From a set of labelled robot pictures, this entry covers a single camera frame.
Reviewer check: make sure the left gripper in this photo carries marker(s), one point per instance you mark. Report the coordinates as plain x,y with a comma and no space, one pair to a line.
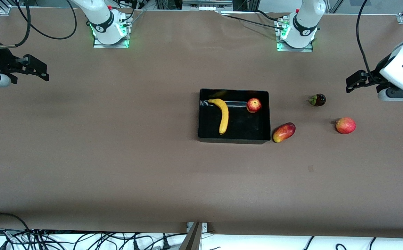
376,77

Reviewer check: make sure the red yellow apple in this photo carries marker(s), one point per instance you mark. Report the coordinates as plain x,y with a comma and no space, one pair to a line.
254,105

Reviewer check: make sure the black plastic box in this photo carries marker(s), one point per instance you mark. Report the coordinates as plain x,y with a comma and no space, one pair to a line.
243,128

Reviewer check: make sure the yellow banana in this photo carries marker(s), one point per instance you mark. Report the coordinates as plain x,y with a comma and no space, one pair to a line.
224,118

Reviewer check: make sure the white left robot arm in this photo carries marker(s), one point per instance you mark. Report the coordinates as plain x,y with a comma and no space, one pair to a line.
304,24

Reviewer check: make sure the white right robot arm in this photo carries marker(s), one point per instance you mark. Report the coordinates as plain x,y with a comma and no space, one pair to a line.
100,21

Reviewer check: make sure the grey device box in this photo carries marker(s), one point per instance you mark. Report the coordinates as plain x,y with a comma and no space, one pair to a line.
208,3

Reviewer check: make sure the dark purple mangosteen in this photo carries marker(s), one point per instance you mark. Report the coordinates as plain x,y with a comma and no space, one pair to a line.
319,100

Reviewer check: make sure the red yellow mango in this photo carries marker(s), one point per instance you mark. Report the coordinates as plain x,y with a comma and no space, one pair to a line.
284,132

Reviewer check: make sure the brown table cover sheet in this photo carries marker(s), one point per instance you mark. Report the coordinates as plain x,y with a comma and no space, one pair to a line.
201,191

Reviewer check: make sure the grey slanted bar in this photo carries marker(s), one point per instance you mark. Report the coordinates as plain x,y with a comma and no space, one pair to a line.
191,239

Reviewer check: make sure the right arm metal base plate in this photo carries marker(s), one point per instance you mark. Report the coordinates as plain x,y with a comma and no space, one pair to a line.
99,45

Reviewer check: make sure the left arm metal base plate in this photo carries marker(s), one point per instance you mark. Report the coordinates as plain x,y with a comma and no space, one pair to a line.
292,49

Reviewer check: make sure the small metal bracket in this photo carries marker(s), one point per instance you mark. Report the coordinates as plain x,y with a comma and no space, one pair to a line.
205,227

